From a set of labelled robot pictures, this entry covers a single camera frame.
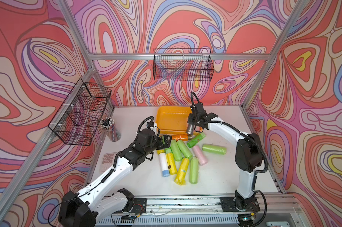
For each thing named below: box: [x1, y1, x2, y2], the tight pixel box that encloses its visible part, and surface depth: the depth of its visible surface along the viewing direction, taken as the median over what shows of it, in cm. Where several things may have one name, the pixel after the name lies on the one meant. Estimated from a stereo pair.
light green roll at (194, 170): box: [188, 156, 199, 185], surface depth 85 cm
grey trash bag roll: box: [186, 123, 195, 136], surface depth 92 cm
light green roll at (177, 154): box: [170, 139, 183, 162], surface depth 92 cm
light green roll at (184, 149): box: [176, 139, 193, 159], surface depth 93 cm
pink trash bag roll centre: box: [192, 145, 209, 166], surface depth 92 cm
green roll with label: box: [186, 132, 206, 149], surface depth 98 cm
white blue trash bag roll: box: [158, 152, 170, 178], surface depth 88 cm
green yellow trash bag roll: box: [164, 146, 178, 175], surface depth 88 cm
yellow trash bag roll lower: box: [174, 157, 190, 186], surface depth 83 cm
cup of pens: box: [100, 116, 122, 142], surface depth 90 cm
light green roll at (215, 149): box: [201, 143, 227, 155], surface depth 93 cm
